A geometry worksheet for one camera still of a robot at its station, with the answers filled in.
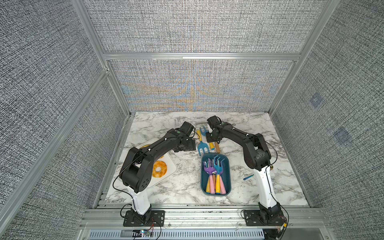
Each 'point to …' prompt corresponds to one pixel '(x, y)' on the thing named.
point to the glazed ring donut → (163, 166)
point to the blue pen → (248, 177)
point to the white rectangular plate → (171, 166)
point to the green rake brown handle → (217, 147)
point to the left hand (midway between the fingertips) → (191, 146)
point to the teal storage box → (226, 174)
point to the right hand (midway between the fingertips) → (209, 134)
